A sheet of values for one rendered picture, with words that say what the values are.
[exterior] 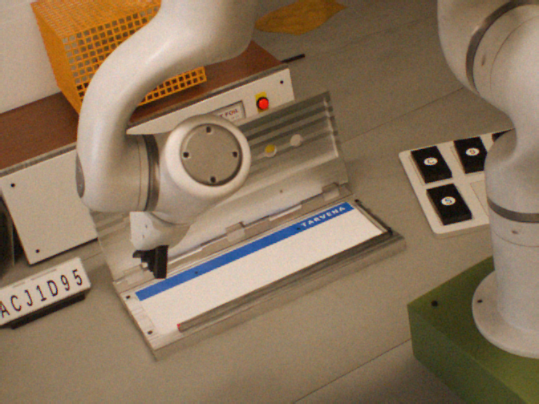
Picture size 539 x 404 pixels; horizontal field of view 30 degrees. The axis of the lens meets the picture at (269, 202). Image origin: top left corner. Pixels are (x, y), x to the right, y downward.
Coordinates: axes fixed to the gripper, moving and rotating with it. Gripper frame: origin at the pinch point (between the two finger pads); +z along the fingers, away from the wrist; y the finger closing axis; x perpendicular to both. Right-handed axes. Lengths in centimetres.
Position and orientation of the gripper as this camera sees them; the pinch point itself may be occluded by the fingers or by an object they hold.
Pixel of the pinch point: (143, 217)
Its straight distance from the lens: 123.9
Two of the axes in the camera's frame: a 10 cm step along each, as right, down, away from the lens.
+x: 9.5, -0.3, 3.2
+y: 0.9, 9.8, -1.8
